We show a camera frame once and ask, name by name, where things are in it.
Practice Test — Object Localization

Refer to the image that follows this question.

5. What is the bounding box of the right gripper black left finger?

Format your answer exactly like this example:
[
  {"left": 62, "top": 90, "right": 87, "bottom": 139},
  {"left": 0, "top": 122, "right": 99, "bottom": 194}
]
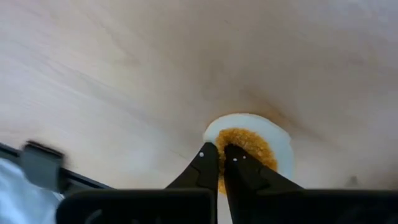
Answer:
[{"left": 55, "top": 142, "right": 220, "bottom": 224}]

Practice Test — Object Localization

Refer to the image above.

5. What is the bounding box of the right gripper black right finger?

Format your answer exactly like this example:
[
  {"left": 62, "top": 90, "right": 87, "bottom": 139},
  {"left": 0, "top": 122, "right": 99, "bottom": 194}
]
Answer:
[{"left": 223, "top": 143, "right": 398, "bottom": 224}]

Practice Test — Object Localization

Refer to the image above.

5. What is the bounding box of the grey frame bracket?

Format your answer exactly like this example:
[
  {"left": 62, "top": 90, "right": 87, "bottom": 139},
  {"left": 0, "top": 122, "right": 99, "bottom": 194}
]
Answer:
[{"left": 20, "top": 140, "right": 67, "bottom": 192}]

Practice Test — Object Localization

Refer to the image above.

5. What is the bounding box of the yellow crumb topped donut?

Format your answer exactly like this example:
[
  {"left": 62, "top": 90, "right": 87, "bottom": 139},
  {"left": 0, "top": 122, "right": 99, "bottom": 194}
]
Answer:
[{"left": 202, "top": 113, "right": 295, "bottom": 196}]

